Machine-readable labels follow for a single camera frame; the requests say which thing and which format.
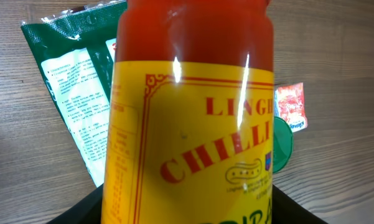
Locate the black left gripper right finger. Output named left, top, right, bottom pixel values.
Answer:
left=272, top=185, right=327, bottom=224

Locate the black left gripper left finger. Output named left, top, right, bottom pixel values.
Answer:
left=47, top=185, right=103, bottom=224

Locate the red sachet packet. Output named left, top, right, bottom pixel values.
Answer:
left=274, top=83, right=308, bottom=133

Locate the chilli sauce bottle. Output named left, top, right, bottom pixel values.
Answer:
left=101, top=0, right=274, bottom=224

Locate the green 3M glove packet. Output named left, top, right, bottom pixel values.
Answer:
left=21, top=1, right=127, bottom=186

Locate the green lid jar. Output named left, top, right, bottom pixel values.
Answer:
left=273, top=116, right=294, bottom=173

